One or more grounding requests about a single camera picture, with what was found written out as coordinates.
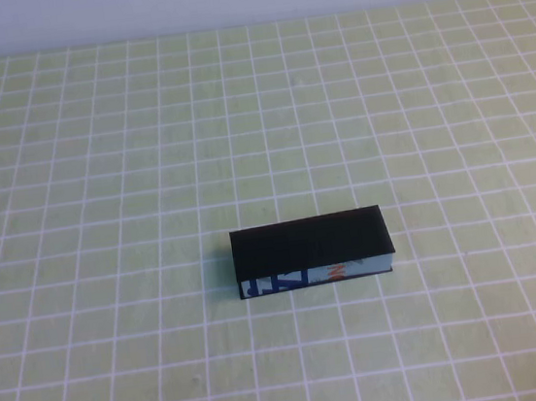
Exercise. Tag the green checked tablecloth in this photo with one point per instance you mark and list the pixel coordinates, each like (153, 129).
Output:
(99, 182)

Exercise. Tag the black glasses case box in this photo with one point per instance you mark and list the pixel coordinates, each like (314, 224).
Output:
(302, 242)

